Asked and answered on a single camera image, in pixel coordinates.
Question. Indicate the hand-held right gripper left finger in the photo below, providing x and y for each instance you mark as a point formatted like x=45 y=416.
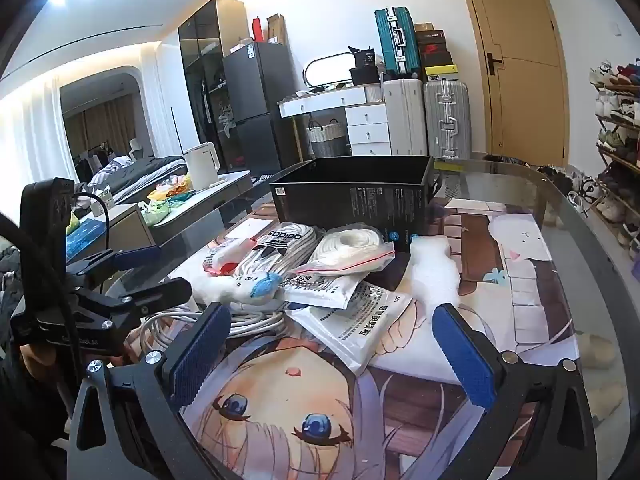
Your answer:
x=200 y=355

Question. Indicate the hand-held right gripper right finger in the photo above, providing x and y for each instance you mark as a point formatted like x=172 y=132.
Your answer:
x=465 y=355

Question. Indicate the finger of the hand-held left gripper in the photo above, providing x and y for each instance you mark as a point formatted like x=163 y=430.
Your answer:
x=160 y=294
x=137 y=257

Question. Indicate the large white medicine packet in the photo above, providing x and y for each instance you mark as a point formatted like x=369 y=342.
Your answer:
x=360 y=330

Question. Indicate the black cardboard box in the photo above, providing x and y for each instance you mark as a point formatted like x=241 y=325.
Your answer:
x=350 y=200

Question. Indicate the person's left forearm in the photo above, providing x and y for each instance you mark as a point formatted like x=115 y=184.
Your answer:
x=25 y=420

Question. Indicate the person's left hand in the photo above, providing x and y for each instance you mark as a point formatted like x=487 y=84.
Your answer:
x=37 y=360

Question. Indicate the grey low cabinet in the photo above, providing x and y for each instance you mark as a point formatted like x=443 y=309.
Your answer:
x=130 y=230

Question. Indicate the cartoon printed table mat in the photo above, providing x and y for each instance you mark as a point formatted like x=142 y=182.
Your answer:
x=500 y=310

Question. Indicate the pile of colourful snack bags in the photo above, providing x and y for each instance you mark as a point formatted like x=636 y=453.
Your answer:
x=167 y=197

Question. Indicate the red and white packet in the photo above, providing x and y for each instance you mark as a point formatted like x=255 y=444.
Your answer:
x=225 y=260

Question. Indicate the white foam roll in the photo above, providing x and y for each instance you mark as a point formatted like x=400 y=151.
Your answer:
x=435 y=275

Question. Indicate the bed with bedding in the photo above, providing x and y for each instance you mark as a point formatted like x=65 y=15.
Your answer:
x=145 y=170

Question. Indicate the white side counter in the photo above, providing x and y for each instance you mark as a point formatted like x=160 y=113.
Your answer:
x=220 y=190

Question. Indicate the white electric kettle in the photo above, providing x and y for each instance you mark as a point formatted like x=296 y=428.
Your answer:
x=200 y=165

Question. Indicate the beige slipper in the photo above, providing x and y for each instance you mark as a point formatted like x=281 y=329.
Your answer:
x=595 y=350
x=607 y=402

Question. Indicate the small white medicine packet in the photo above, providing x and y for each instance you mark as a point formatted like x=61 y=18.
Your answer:
x=320 y=292

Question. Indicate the dark grey refrigerator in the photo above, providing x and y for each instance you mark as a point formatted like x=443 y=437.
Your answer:
x=260 y=110

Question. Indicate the dark bag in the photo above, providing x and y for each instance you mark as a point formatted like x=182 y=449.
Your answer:
x=505 y=161

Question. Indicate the pile of shoes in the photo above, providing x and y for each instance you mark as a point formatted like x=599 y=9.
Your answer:
x=570 y=185

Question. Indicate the black glass cabinet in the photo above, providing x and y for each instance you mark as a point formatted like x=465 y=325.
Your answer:
x=200 y=60

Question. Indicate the grey and white woven basket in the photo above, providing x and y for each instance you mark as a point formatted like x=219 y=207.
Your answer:
x=327 y=140

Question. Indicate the silver suitcase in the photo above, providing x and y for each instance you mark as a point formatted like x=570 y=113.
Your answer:
x=447 y=120

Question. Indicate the white vanity desk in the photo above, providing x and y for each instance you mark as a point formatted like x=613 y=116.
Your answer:
x=325 y=102

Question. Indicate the white suitcase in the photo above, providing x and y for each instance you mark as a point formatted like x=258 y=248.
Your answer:
x=405 y=117

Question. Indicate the white drawer unit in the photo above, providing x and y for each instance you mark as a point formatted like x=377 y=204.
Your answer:
x=367 y=130

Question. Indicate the oval mirror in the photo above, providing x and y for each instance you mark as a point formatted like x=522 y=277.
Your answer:
x=306 y=72

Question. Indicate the shoe rack with shoes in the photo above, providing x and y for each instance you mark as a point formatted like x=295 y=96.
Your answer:
x=620 y=150

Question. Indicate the red box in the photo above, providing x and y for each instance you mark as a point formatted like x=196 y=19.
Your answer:
x=258 y=30

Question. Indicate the brown cardboard box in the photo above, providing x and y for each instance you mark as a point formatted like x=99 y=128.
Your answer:
x=276 y=30

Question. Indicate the black bag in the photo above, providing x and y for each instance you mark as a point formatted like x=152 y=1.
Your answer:
x=364 y=67

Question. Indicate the tan wooden door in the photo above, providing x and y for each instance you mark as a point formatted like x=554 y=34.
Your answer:
x=525 y=60

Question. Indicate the stack of shoe boxes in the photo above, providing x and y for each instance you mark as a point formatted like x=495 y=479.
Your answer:
x=435 y=52

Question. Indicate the teal suitcase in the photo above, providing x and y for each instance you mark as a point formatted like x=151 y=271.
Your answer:
x=397 y=42

